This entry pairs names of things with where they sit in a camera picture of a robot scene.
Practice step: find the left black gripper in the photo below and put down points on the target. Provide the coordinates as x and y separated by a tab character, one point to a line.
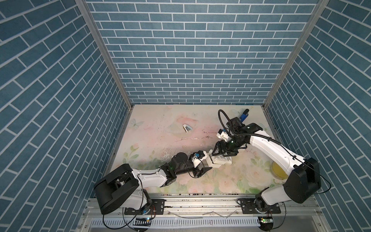
201	172

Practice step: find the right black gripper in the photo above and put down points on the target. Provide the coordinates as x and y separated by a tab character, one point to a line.
227	152

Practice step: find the white bow gift box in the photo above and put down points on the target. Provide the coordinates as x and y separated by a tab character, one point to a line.
222	160

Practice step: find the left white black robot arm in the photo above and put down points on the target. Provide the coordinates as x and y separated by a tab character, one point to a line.
126	187

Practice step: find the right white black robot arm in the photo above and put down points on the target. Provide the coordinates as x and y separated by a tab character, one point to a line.
304	177

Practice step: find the blue black stapler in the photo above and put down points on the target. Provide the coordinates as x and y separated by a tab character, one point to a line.
244	115

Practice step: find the yellow pen cup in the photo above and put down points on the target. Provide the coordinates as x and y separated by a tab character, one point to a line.
278	172

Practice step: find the aluminium front rail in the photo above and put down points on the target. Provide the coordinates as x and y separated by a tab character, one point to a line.
205	205

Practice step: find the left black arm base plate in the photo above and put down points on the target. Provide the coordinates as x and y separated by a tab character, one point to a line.
155	207

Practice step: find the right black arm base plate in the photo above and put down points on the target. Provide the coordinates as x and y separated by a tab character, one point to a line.
257	206

